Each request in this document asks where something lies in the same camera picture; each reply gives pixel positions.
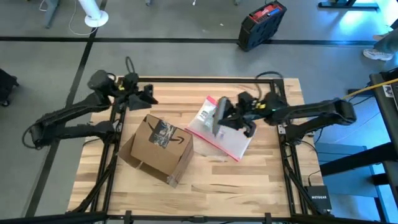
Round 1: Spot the grey desk leg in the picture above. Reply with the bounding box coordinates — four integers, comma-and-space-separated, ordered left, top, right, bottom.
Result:
45, 0, 62, 30

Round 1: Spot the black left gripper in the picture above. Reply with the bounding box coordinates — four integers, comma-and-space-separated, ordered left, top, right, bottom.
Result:
116, 73, 159, 112

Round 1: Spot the white pill bottle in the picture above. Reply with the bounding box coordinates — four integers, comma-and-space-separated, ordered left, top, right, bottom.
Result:
198, 107, 218, 123

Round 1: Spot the white pouch with pink edges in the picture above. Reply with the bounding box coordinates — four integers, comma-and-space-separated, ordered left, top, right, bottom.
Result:
185, 95, 254, 162

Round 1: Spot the yellow cable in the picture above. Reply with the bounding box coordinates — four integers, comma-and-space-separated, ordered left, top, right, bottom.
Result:
341, 77, 398, 100

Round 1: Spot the black desk foot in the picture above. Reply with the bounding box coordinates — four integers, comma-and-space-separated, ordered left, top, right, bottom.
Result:
317, 0, 379, 9

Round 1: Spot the brown cardboard shipping box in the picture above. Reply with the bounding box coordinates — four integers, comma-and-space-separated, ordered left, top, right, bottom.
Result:
117, 113, 194, 189

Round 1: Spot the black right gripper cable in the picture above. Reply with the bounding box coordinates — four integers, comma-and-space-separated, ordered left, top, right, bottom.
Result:
254, 71, 284, 101

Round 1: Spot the black Netgear network switch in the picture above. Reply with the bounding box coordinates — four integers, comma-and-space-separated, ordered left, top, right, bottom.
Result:
303, 185, 333, 211

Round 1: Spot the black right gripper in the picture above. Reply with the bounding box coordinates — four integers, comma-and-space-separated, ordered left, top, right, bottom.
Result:
212, 91, 280, 139

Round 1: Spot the white floor cable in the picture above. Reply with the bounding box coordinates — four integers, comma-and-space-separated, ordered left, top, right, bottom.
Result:
39, 0, 98, 36

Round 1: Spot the black printed packing tape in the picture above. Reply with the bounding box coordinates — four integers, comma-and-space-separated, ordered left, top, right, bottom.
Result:
148, 119, 178, 149

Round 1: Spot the white pedestal stand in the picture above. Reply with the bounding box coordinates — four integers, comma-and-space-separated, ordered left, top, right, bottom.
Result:
77, 0, 109, 29

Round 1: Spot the black rig beam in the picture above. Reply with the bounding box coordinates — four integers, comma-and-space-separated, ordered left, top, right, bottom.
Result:
0, 212, 398, 224

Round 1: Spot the black wheeled cart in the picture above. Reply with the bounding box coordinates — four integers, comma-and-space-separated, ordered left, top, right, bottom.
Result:
0, 68, 20, 108

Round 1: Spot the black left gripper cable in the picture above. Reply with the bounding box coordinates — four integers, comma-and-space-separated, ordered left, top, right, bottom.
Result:
125, 56, 137, 75

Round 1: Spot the person's leg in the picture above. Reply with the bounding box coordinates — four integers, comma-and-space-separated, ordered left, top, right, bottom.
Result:
374, 27, 398, 55

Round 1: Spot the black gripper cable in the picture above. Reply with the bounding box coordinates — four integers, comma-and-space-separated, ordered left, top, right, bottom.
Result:
125, 56, 137, 75
254, 71, 284, 101

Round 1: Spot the black and red tool case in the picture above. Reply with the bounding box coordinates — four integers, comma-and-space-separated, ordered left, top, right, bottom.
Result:
237, 0, 288, 53

